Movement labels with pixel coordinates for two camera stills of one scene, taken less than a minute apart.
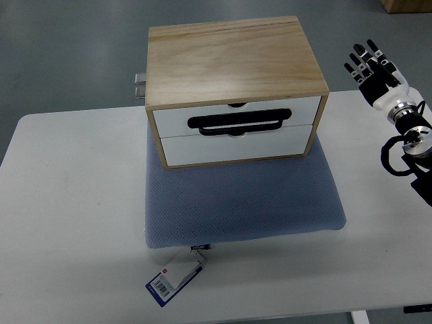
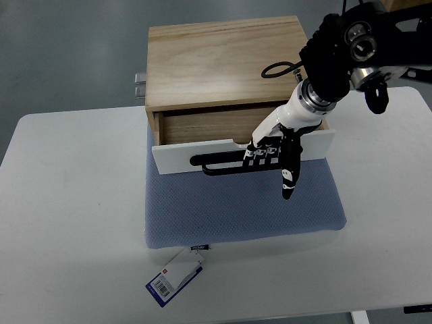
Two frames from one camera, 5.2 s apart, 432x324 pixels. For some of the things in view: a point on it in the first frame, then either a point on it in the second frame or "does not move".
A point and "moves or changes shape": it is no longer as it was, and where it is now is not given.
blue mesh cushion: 239,201 does not move
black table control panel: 418,308 does not move
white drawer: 235,118 moves or changes shape
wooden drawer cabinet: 233,90 does not move
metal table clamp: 140,85 does not move
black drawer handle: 237,123 -> 210,158
